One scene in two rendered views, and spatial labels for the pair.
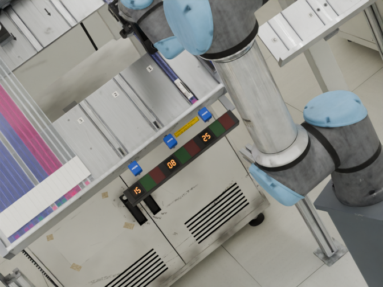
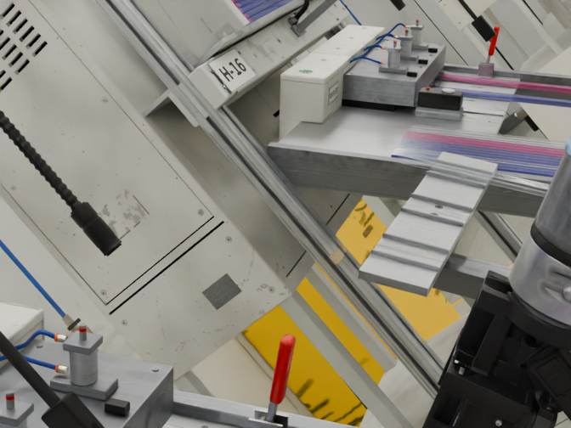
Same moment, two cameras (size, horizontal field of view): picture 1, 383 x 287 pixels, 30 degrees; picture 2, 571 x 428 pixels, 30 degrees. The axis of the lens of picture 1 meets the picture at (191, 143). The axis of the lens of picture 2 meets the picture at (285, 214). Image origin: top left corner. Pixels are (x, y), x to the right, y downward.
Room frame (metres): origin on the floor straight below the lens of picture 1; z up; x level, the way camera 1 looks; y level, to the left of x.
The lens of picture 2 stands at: (1.25, 0.57, 1.24)
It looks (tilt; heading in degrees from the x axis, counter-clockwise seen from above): 4 degrees down; 306
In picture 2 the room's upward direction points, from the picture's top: 40 degrees counter-clockwise
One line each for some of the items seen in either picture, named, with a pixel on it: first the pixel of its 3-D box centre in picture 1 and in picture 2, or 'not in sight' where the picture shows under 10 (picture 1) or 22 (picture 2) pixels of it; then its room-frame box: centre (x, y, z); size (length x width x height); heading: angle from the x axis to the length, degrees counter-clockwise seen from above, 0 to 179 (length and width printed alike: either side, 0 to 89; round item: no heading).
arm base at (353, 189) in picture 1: (359, 164); not in sight; (1.17, -0.28, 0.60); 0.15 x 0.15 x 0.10
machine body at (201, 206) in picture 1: (118, 180); not in sight; (2.15, 0.28, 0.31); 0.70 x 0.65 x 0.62; 99
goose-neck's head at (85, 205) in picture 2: not in sight; (96, 228); (1.84, -0.04, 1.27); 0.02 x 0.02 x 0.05
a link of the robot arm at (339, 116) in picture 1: (338, 127); not in sight; (1.17, -0.27, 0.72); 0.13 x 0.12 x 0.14; 102
